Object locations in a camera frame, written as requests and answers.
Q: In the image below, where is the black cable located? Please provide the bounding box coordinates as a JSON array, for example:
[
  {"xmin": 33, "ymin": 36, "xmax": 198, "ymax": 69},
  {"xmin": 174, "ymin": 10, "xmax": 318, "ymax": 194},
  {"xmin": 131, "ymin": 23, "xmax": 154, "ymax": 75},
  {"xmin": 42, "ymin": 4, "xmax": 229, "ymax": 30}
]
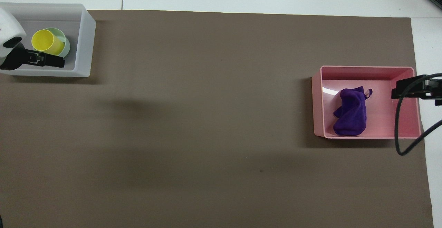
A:
[{"xmin": 394, "ymin": 73, "xmax": 442, "ymax": 156}]

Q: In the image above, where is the pink plastic box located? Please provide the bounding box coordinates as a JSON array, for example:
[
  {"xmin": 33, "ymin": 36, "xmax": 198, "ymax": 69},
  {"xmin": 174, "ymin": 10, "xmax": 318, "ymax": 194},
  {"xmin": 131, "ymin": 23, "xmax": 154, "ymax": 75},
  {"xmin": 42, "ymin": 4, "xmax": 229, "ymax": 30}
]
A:
[{"xmin": 312, "ymin": 66, "xmax": 422, "ymax": 139}]

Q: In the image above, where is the translucent grey plastic bin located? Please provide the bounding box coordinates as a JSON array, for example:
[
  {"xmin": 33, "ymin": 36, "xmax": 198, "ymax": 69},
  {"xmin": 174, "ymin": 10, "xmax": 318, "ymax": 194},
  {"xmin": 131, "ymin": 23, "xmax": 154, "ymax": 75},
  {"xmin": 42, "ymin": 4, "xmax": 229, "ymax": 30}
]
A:
[{"xmin": 0, "ymin": 2, "xmax": 96, "ymax": 78}]

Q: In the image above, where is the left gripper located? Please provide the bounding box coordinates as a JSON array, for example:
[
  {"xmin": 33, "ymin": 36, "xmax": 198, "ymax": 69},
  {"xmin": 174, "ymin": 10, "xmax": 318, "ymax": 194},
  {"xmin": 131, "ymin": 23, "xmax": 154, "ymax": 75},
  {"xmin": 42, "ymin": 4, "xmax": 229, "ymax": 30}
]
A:
[{"xmin": 0, "ymin": 45, "xmax": 27, "ymax": 71}]

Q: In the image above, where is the purple cloth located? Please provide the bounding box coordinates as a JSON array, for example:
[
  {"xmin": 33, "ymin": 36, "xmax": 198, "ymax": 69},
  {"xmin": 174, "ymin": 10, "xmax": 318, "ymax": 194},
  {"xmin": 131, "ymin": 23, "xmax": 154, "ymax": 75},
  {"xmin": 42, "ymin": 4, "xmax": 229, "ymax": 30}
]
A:
[{"xmin": 333, "ymin": 86, "xmax": 373, "ymax": 136}]

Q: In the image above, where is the light green plastic cup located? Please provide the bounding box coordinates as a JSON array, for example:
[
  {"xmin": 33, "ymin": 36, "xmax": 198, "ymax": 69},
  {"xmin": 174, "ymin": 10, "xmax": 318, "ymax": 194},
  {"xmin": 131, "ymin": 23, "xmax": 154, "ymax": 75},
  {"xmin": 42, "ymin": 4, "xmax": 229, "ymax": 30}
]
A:
[{"xmin": 44, "ymin": 27, "xmax": 70, "ymax": 58}]

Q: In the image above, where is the yellow plastic cup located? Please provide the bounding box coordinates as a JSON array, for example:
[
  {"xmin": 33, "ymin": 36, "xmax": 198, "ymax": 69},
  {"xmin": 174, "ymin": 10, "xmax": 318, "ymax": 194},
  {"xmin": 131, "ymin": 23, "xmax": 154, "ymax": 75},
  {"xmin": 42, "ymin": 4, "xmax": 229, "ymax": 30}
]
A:
[{"xmin": 31, "ymin": 29, "xmax": 66, "ymax": 56}]

